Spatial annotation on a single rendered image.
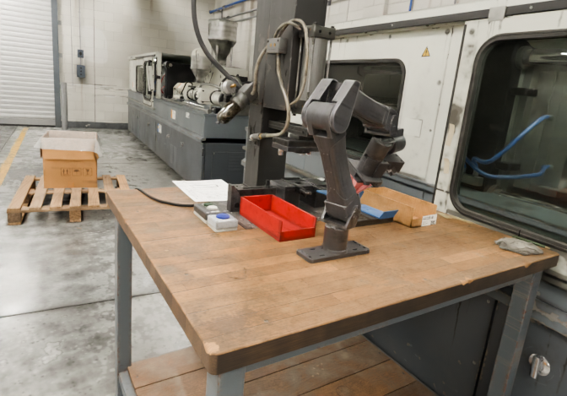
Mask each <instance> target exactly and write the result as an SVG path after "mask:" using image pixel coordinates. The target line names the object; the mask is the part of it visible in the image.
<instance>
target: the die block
mask: <svg viewBox="0 0 567 396"><path fill-rule="evenodd" d="M270 186H275V185H273V184H272V183H270ZM275 187H276V188H277V193H276V196H277V197H279V198H281V199H282V200H284V201H286V202H288V203H291V204H293V205H294V206H296V207H299V201H301V202H303V203H306V204H308V205H310V206H311V207H313V208H321V207H324V206H325V203H324V201H325V200H326V199H327V196H326V195H323V194H320V193H317V192H315V191H313V190H314V188H305V189H306V190H308V191H310V192H311V195H306V197H303V196H302V195H301V194H298V193H296V192H295V189H290V190H284V189H282V188H281V187H277V186H275Z"/></svg>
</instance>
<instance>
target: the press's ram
mask: <svg viewBox="0 0 567 396"><path fill-rule="evenodd" d="M285 123H286V121H271V120H269V121H268V127H270V128H274V129H277V130H281V131H282V130H283V129H284V126H285ZM286 132H288V133H290V134H289V137H273V146H272V147H274V148H277V149H278V155H284V151H287V152H294V153H296V154H300V155H305V154H307V155H311V152H319V149H318V148H317V145H316V143H315V140H314V138H313V135H309V132H308V128H307V127H305V126H304V125H303V123H302V124H298V123H294V122H290V123H289V127H288V129H287V131H286Z"/></svg>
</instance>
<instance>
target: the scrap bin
mask: <svg viewBox="0 0 567 396"><path fill-rule="evenodd" d="M240 215H241V216H243V217H244V218H245V219H247V220H249V221H250V222H251V223H252V224H254V225H255V226H257V227H258V228H260V229H261V230H263V231H264V232H266V233H267V234H268V235H270V236H271V237H273V238H274V239H275V240H277V241H279V242H282V241H293V240H299V239H305V238H311V237H315V233H316V220H317V217H315V216H314V215H312V214H309V213H307V212H305V211H304V210H302V209H299V208H298V207H296V206H294V205H293V204H291V203H288V202H286V201H284V200H282V199H281V198H279V197H277V196H275V195H273V194H268V195H256V196H243V197H240Z"/></svg>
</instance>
